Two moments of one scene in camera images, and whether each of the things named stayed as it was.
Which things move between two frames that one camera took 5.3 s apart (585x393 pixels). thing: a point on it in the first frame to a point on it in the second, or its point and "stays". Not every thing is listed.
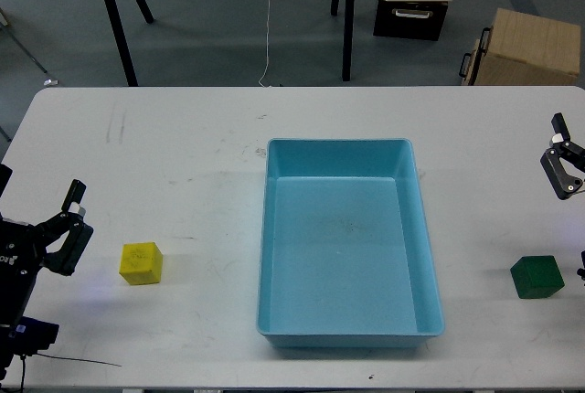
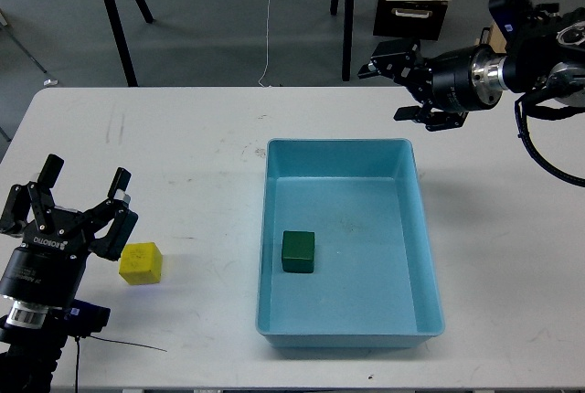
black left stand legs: (112, 11) stays
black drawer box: (409, 19) stays
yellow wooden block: (141, 263) stays
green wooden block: (537, 277) to (298, 251)
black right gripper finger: (562, 183) to (462, 81)
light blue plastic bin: (345, 259) stays
